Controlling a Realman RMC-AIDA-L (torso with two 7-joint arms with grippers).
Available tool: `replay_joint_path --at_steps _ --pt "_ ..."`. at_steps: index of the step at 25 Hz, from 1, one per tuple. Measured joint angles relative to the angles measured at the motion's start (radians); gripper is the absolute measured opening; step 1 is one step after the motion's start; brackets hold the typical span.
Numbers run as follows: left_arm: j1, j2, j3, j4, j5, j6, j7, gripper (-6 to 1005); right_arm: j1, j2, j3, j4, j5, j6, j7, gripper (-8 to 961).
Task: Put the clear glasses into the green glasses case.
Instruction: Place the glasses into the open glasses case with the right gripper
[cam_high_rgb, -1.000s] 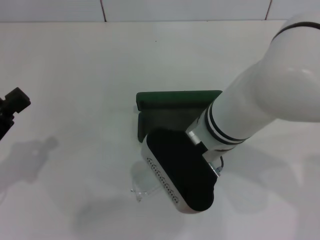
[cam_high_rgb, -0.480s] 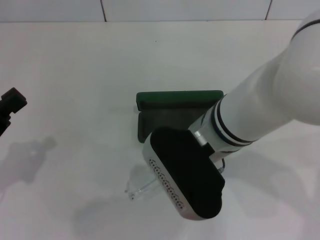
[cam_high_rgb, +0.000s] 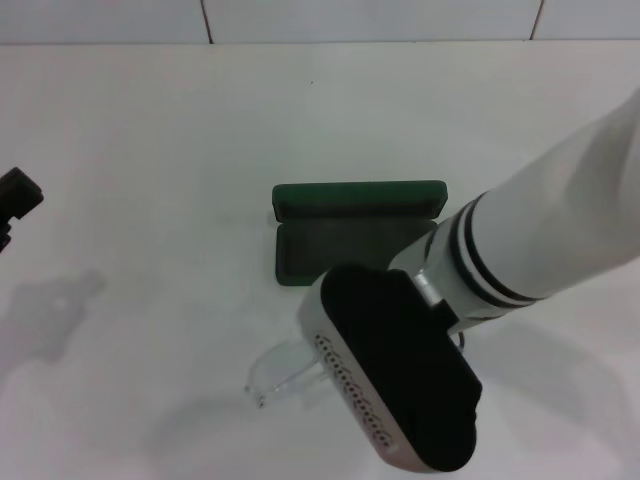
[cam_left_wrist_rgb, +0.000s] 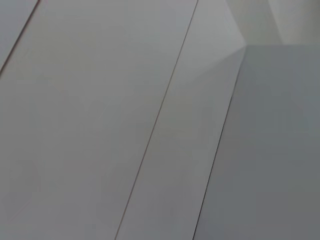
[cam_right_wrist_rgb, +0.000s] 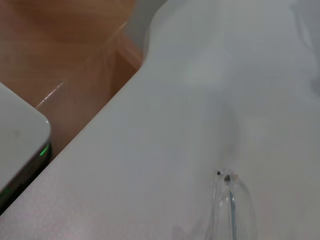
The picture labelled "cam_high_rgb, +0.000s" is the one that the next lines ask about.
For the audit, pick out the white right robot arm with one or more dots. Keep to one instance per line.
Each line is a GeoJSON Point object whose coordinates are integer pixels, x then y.
{"type": "Point", "coordinates": [535, 240]}

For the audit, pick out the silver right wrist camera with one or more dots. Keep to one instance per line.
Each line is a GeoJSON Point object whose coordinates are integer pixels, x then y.
{"type": "Point", "coordinates": [400, 360]}

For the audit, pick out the green glasses case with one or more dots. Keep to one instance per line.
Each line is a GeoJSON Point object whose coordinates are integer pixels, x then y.
{"type": "Point", "coordinates": [330, 200]}

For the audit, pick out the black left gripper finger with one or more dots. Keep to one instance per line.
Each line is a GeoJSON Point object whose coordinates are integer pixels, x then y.
{"type": "Point", "coordinates": [4, 235]}
{"type": "Point", "coordinates": [20, 192]}

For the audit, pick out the clear white glasses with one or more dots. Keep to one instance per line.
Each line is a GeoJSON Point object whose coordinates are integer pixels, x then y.
{"type": "Point", "coordinates": [280, 370]}

